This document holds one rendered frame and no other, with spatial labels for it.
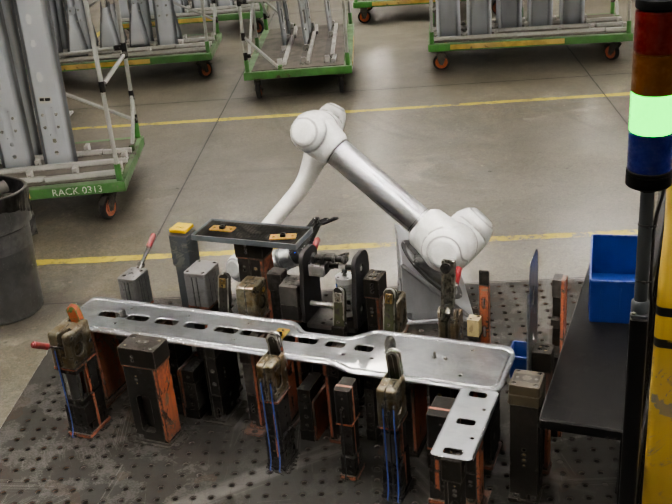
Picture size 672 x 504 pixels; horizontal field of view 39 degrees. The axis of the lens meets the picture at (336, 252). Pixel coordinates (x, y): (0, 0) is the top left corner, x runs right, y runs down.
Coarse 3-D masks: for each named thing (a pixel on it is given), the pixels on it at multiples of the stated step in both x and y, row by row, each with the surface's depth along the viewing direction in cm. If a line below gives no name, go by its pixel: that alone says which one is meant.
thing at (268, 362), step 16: (256, 368) 251; (272, 368) 249; (272, 384) 251; (288, 384) 260; (272, 400) 253; (288, 400) 262; (272, 416) 258; (288, 416) 263; (272, 432) 260; (288, 432) 263; (272, 448) 262; (288, 448) 264; (272, 464) 264; (288, 464) 264
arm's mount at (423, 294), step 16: (400, 240) 340; (400, 256) 328; (400, 272) 338; (416, 272) 325; (400, 288) 340; (416, 288) 327; (432, 288) 326; (464, 288) 351; (416, 304) 329; (432, 304) 329; (464, 304) 336; (416, 320) 332; (432, 320) 332; (464, 320) 332
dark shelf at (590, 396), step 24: (576, 312) 265; (576, 336) 253; (600, 336) 252; (624, 336) 251; (576, 360) 243; (600, 360) 242; (624, 360) 241; (552, 384) 234; (576, 384) 233; (600, 384) 232; (624, 384) 231; (552, 408) 224; (576, 408) 224; (600, 408) 223; (576, 432) 219; (600, 432) 217
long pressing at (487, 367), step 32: (96, 320) 290; (128, 320) 288; (192, 320) 285; (224, 320) 283; (256, 320) 282; (288, 320) 279; (256, 352) 266; (288, 352) 263; (320, 352) 262; (352, 352) 261; (384, 352) 259; (416, 352) 258; (448, 352) 257; (480, 352) 255; (512, 352) 254; (448, 384) 243; (480, 384) 241
